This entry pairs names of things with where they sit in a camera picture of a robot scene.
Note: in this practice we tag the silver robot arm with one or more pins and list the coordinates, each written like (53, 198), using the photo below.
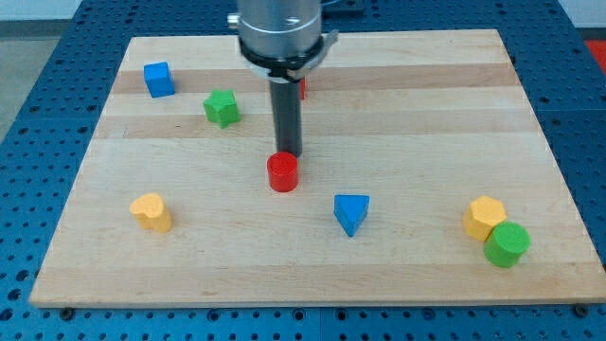
(281, 40)

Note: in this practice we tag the green star block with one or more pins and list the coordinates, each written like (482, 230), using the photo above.
(221, 108)

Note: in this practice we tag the red cylinder block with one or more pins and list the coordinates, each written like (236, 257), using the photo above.
(282, 168)

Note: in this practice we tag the blue triangle block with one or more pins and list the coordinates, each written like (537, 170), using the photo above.
(350, 210)

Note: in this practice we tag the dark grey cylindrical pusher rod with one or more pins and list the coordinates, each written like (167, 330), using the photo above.
(285, 98)

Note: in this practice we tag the red block behind rod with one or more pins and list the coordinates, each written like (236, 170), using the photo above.
(302, 89)

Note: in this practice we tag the wooden board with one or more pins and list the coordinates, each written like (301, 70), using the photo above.
(422, 122)

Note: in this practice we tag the yellow heart block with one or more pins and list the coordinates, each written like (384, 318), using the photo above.
(151, 212)

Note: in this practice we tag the blue cube block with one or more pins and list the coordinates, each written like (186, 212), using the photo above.
(158, 79)

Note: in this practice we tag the yellow hexagon block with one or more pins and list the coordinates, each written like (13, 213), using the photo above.
(482, 216)

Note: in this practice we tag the green cylinder block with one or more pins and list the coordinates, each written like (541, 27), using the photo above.
(506, 244)

